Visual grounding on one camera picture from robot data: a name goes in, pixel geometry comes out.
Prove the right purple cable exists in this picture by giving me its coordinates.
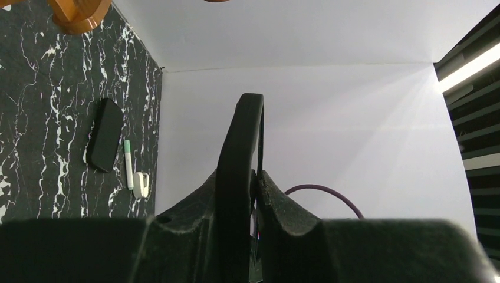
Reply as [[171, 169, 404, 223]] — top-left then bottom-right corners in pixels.
[[284, 184, 365, 221]]

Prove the white small clip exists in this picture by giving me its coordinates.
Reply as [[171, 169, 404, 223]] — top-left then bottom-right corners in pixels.
[[133, 172, 150, 199]]

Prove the white green marker pen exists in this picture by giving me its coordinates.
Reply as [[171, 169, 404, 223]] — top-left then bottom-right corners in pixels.
[[123, 140, 134, 190]]

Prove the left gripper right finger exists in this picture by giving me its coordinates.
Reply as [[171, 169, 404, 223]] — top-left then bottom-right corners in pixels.
[[257, 172, 496, 282]]

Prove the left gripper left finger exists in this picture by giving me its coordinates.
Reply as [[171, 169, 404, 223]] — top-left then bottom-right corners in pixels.
[[1, 175, 219, 282]]

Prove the black phone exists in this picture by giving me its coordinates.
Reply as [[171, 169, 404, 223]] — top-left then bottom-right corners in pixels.
[[215, 93, 264, 282], [85, 98, 124, 173]]

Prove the orange wooden shelf rack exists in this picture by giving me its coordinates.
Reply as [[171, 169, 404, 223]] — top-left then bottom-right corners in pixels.
[[0, 0, 114, 36]]

